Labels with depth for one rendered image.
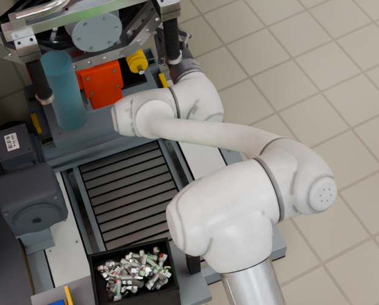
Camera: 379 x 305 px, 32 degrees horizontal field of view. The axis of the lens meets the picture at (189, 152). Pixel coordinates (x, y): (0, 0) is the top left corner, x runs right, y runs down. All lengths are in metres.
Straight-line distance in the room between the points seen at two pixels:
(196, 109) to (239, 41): 1.11
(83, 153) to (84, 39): 0.71
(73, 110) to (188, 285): 0.58
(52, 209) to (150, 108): 0.50
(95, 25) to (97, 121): 0.69
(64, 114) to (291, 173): 0.86
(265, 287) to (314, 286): 0.98
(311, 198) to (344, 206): 1.16
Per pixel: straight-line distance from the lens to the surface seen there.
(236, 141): 1.47
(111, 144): 2.32
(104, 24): 1.66
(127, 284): 1.62
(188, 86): 1.74
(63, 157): 2.30
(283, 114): 2.56
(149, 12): 1.95
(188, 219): 1.18
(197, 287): 1.72
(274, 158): 1.25
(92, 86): 2.02
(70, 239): 2.24
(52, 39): 1.99
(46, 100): 1.68
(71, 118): 1.92
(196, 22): 2.87
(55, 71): 1.77
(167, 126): 1.58
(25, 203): 1.96
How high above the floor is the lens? 2.04
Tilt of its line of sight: 56 degrees down
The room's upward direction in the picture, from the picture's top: 4 degrees counter-clockwise
